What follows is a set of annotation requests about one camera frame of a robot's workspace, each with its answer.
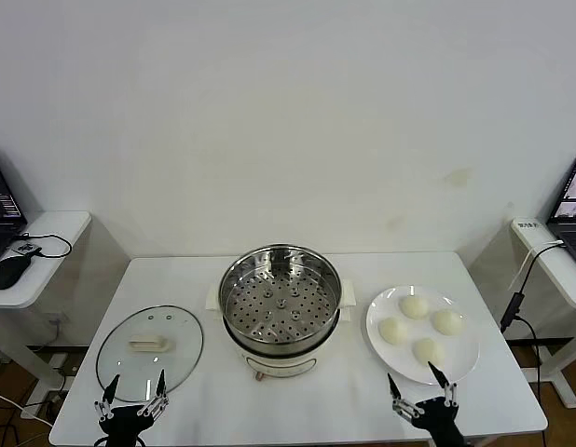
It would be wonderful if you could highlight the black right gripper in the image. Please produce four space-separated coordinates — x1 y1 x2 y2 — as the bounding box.
386 360 466 447

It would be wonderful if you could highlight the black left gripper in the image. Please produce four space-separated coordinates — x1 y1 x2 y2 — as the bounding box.
93 369 171 447

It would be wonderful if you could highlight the white steamed baozi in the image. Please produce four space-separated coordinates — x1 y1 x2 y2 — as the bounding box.
412 337 446 368
398 293 431 321
431 308 466 337
377 316 409 346

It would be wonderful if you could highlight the glass lid with cream handle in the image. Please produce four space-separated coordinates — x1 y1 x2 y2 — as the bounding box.
95 305 204 404

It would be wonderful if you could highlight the stainless steel steamer basket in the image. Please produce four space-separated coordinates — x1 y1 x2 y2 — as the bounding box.
217 243 343 348

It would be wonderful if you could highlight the white round plate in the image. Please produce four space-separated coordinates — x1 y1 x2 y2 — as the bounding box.
365 284 481 386

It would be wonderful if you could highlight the white electric cooker base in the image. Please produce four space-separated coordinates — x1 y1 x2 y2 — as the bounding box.
203 278 357 381

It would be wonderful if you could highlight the black computer mouse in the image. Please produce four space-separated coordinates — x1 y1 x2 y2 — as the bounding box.
0 254 33 291

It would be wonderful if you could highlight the white side table with label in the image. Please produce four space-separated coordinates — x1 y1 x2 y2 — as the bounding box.
510 216 576 410

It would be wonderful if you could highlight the grey adapter with QR sticker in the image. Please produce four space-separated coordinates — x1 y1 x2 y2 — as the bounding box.
6 239 42 262

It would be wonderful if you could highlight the black laptop beside mouse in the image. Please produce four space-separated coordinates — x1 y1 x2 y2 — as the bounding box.
0 148 28 266

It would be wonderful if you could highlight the grey laptop with black screen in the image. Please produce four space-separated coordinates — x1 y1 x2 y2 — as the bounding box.
546 149 576 271

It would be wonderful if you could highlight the white floor cable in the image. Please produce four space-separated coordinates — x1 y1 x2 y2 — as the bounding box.
0 388 54 427

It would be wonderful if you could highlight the black cable with power adapter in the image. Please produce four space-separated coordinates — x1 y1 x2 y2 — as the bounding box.
500 241 564 397

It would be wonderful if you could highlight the black looped laptop cable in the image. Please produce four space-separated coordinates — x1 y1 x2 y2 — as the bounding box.
17 231 72 260

